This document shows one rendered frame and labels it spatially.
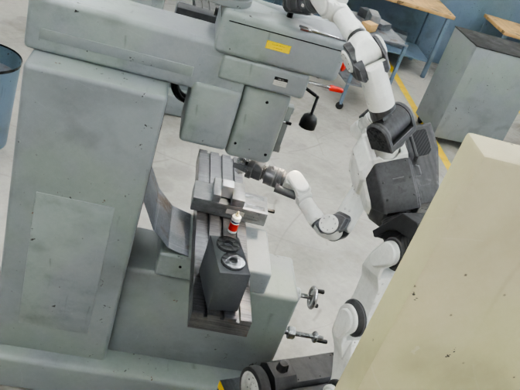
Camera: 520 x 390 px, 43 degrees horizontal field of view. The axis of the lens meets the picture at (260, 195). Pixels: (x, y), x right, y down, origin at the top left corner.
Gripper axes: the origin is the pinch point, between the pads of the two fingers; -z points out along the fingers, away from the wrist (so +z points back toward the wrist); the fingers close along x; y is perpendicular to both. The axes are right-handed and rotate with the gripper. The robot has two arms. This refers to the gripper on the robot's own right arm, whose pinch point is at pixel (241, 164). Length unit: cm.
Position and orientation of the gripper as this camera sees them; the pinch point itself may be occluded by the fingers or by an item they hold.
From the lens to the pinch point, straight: 274.9
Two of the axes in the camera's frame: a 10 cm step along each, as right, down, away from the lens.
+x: -2.5, 4.5, -8.6
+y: -2.8, 8.2, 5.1
